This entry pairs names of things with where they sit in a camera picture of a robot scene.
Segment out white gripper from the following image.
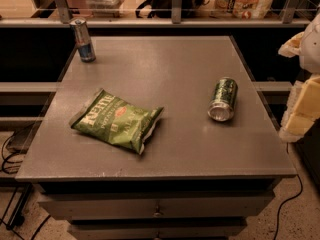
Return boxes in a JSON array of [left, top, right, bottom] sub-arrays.
[[278, 14, 320, 142]]

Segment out green soda can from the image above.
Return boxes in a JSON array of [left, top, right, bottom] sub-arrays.
[[207, 77, 238, 122]]

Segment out red bull can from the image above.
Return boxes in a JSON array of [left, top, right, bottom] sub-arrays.
[[70, 17, 96, 63]]

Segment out black bag background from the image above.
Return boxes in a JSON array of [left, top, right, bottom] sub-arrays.
[[135, 0, 208, 18]]

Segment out upper drawer front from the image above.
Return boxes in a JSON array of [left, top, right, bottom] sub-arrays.
[[38, 191, 274, 220]]

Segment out drawer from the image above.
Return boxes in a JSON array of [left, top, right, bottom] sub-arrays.
[[68, 218, 247, 240], [38, 191, 274, 220]]

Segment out green chip bag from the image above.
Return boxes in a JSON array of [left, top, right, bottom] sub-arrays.
[[69, 89, 164, 155]]

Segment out lower drawer front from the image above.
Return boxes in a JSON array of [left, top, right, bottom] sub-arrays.
[[68, 218, 247, 240]]

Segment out black cable right floor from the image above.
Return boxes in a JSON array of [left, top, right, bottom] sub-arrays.
[[272, 143, 304, 240]]

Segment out metal shelf rail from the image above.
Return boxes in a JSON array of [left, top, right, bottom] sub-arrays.
[[0, 0, 319, 28]]

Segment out black cables left floor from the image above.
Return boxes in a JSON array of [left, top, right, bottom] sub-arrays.
[[0, 123, 51, 240]]

